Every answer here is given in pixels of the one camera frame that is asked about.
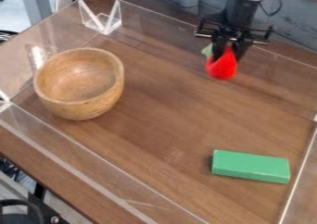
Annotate red felt fruit green leaf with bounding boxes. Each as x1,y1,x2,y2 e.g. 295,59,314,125
203,44,239,81

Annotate clear acrylic tray enclosure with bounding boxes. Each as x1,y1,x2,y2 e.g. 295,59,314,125
0,0,317,224

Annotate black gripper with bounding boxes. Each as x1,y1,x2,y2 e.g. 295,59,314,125
196,0,275,61

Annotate clear acrylic corner bracket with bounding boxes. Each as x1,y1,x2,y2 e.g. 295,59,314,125
78,0,122,35

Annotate green rectangular block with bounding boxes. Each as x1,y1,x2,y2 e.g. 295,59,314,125
212,150,292,184

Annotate wooden bowl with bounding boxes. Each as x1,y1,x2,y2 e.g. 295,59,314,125
34,47,126,120

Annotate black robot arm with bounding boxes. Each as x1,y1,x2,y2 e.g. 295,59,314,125
195,0,275,60

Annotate black clamp under table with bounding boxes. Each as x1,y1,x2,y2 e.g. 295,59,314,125
0,196,73,224

